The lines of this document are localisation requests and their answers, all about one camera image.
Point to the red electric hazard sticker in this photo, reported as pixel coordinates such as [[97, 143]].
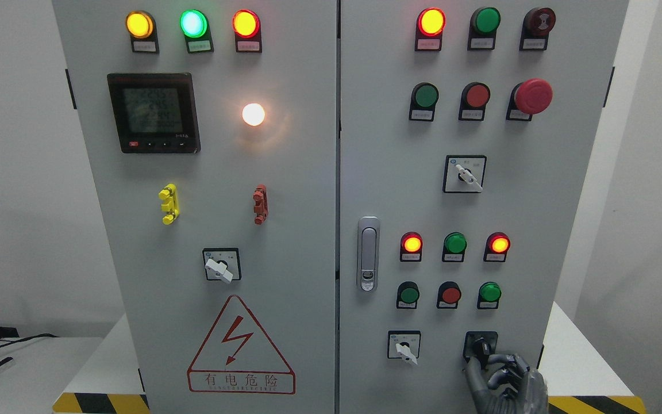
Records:
[[237, 356]]

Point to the red terminal connector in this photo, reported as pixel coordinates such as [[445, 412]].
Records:
[[260, 204]]

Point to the dark red buzzer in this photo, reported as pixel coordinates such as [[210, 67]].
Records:
[[536, 27]]

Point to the grey left cabinet door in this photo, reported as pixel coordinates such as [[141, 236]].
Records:
[[288, 262]]

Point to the green indicator top right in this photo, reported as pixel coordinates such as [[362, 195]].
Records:
[[482, 30]]

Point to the green push button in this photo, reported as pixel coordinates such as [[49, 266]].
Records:
[[424, 98], [408, 295], [489, 296]]

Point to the grey cabinet door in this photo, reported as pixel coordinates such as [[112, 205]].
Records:
[[288, 262], [393, 168]]

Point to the red indicator light middle right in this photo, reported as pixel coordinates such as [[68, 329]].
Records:
[[497, 246]]

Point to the yellow indicator light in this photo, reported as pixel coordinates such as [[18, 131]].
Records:
[[142, 31]]

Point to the red push button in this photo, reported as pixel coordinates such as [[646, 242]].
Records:
[[474, 98], [449, 294]]

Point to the red push button lower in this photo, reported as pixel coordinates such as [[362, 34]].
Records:
[[449, 294]]

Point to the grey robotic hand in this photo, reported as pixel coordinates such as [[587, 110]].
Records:
[[514, 388]]

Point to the white selector switch left door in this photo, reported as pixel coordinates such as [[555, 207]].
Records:
[[222, 264]]

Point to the black rotary knob switch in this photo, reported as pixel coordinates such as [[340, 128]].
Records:
[[480, 345]]

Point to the green push button lower left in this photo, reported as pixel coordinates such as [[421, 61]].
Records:
[[408, 295]]

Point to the white lit lamp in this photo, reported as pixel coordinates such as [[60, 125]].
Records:
[[253, 114]]

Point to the green push button lower right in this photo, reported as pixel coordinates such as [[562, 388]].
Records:
[[489, 296]]

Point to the white selector switch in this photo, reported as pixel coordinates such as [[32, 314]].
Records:
[[404, 345], [464, 173]]

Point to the red push button upper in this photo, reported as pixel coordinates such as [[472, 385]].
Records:
[[474, 98]]

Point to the green indicator light middle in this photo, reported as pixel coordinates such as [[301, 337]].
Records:
[[454, 248]]

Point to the silver door handle lock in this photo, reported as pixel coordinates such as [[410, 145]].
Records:
[[367, 253]]

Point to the white selector switch lower right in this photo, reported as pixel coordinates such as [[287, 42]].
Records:
[[404, 345]]

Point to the red lit indicator top right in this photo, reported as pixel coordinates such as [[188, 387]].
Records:
[[430, 25]]

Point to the yellow terminal connector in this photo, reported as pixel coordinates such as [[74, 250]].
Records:
[[170, 204]]

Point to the grey right cabinet door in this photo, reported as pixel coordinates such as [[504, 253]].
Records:
[[393, 168]]

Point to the black digital power meter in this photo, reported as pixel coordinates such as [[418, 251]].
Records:
[[155, 112]]

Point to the red emergency stop button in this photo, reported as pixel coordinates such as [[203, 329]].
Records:
[[528, 98]]

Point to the green lit indicator light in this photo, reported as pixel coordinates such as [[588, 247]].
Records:
[[197, 35]]

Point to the white selector switch upper right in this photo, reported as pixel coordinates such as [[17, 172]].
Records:
[[464, 173]]

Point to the green push button upper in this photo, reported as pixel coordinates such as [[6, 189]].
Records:
[[424, 98]]

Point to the red lit indicator light left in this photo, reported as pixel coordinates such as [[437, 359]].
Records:
[[247, 30]]

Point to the red indicator light middle left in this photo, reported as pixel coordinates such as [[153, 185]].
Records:
[[411, 247]]

